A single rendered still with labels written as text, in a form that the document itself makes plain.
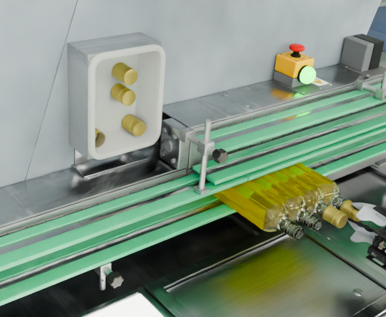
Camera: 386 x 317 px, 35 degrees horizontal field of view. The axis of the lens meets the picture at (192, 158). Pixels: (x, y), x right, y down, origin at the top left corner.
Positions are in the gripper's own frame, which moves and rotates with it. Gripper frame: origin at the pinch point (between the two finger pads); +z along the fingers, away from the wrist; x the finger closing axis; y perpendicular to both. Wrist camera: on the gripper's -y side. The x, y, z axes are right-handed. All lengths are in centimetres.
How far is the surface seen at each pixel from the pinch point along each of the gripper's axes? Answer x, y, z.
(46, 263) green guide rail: 3, 63, 25
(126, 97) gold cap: -23, 39, 34
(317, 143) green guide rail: -6.4, -7.8, 20.0
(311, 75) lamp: -19.7, -13.8, 30.2
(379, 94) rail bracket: -15.1, -30.0, 20.0
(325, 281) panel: 12.5, 10.4, -2.7
